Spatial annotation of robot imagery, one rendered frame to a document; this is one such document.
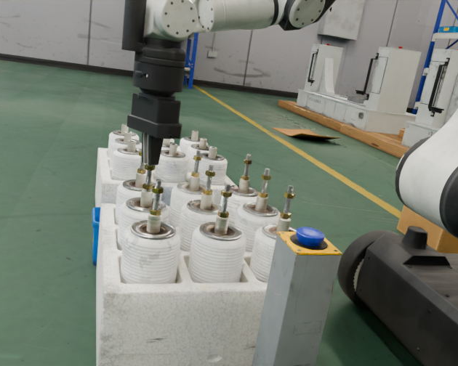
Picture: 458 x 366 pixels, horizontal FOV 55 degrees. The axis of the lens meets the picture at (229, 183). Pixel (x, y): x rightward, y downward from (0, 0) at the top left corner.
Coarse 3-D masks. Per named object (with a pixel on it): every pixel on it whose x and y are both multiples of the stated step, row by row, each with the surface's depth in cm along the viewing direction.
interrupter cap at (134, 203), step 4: (128, 200) 85; (132, 200) 86; (136, 200) 86; (160, 200) 88; (128, 204) 83; (132, 204) 84; (136, 204) 84; (152, 204) 86; (160, 204) 86; (164, 204) 86; (132, 208) 82; (136, 208) 82; (140, 208) 82; (144, 208) 82; (148, 208) 83; (164, 208) 84; (144, 212) 81; (148, 212) 82
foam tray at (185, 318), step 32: (96, 288) 99; (128, 288) 69; (160, 288) 70; (192, 288) 72; (224, 288) 73; (256, 288) 75; (96, 320) 88; (128, 320) 70; (160, 320) 71; (192, 320) 73; (224, 320) 75; (256, 320) 76; (96, 352) 80; (128, 352) 71; (160, 352) 73; (192, 352) 75; (224, 352) 77
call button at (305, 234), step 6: (300, 228) 63; (306, 228) 63; (312, 228) 64; (300, 234) 61; (306, 234) 61; (312, 234) 61; (318, 234) 62; (300, 240) 62; (306, 240) 61; (312, 240) 61; (318, 240) 61
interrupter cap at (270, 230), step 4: (268, 224) 84; (272, 224) 84; (276, 224) 84; (264, 228) 82; (268, 228) 82; (272, 228) 83; (276, 228) 83; (292, 228) 84; (264, 232) 80; (268, 232) 80; (272, 232) 81; (268, 236) 79; (272, 236) 78; (276, 236) 79
